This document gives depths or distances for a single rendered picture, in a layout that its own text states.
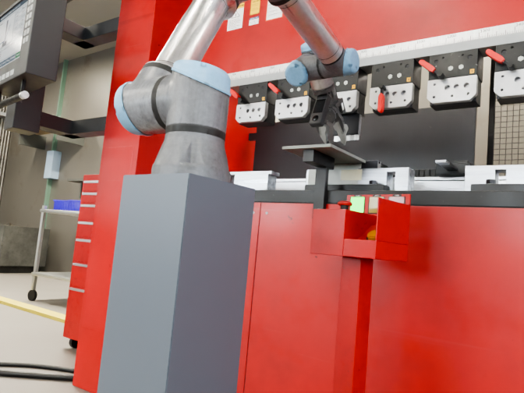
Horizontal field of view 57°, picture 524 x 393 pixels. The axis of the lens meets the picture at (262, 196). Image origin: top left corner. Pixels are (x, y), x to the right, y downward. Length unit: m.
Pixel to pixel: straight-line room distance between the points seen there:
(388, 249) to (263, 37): 1.19
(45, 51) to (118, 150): 0.49
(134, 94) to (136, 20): 1.40
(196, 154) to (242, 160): 1.78
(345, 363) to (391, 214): 0.40
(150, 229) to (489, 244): 0.94
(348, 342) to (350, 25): 1.15
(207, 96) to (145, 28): 1.44
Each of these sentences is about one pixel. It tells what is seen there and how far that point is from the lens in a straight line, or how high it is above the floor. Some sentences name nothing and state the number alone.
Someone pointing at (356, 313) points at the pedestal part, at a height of 0.52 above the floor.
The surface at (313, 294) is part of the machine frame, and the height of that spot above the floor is 0.53.
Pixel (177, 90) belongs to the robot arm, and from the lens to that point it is 0.94.
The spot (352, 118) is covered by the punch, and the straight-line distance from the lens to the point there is 1.82.
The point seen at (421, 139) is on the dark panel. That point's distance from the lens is 2.25.
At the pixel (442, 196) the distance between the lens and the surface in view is 1.50.
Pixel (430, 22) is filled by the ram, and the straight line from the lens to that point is 1.80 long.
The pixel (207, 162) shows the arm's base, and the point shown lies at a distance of 0.88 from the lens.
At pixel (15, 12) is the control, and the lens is 2.40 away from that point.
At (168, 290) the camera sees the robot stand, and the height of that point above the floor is 0.58.
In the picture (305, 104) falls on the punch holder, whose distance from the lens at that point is 1.89.
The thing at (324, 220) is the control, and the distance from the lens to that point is 1.29.
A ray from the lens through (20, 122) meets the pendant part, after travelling 2.49.
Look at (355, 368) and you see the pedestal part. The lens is 1.32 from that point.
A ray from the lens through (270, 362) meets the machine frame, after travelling 1.75.
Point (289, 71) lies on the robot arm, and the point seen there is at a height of 1.20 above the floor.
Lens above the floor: 0.66
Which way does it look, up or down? 6 degrees up
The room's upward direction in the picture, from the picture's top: 5 degrees clockwise
